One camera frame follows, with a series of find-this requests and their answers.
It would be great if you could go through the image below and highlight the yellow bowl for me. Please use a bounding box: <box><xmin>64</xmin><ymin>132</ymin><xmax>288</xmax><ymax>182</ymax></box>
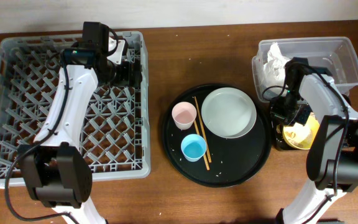
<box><xmin>282</xmin><ymin>113</ymin><xmax>319</xmax><ymax>150</ymax></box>

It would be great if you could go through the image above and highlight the white paper napkin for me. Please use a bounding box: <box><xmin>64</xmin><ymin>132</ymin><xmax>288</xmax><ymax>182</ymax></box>
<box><xmin>263</xmin><ymin>42</ymin><xmax>291</xmax><ymax>87</ymax></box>

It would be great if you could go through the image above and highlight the grey round plate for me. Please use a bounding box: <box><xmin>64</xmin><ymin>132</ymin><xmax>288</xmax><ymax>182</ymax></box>
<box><xmin>201</xmin><ymin>87</ymin><xmax>257</xmax><ymax>139</ymax></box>

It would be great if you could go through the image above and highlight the pink plastic cup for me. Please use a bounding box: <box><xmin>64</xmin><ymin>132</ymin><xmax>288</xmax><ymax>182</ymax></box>
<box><xmin>172</xmin><ymin>101</ymin><xmax>197</xmax><ymax>130</ymax></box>

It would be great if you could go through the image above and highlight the blue plastic cup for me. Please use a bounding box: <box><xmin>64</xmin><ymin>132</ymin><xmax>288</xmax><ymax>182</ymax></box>
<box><xmin>181</xmin><ymin>134</ymin><xmax>206</xmax><ymax>162</ymax></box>

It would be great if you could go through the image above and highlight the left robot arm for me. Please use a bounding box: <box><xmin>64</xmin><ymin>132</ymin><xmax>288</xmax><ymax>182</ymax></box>
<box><xmin>12</xmin><ymin>22</ymin><xmax>145</xmax><ymax>223</ymax></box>

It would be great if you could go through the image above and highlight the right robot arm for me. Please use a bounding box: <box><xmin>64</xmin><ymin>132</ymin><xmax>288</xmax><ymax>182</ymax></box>
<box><xmin>269</xmin><ymin>57</ymin><xmax>358</xmax><ymax>223</ymax></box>

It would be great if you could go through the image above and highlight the grey plastic dishwasher rack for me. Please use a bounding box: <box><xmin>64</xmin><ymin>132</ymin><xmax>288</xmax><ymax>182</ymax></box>
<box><xmin>0</xmin><ymin>31</ymin><xmax>151</xmax><ymax>189</ymax></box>

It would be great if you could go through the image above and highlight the black rectangular waste tray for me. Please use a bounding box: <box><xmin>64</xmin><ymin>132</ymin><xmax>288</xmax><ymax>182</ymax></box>
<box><xmin>269</xmin><ymin>94</ymin><xmax>358</xmax><ymax>152</ymax></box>

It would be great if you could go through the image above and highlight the clear plastic waste bin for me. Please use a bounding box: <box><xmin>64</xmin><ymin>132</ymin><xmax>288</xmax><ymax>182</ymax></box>
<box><xmin>252</xmin><ymin>37</ymin><xmax>358</xmax><ymax>103</ymax></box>

